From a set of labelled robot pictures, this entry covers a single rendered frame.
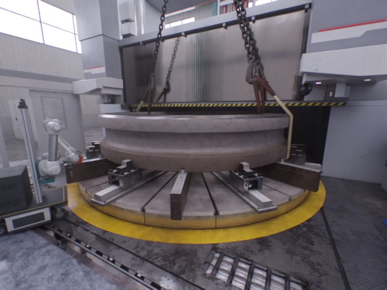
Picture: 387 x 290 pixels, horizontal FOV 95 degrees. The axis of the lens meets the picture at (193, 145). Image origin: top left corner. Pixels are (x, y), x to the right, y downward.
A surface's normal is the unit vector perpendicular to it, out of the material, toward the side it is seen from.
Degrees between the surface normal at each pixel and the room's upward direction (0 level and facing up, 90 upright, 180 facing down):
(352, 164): 90
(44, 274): 0
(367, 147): 90
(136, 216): 90
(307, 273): 0
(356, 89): 90
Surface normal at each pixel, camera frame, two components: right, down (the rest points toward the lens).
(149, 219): -0.22, 0.20
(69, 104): 0.89, 0.09
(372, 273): 0.00, -0.98
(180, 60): -0.43, 0.18
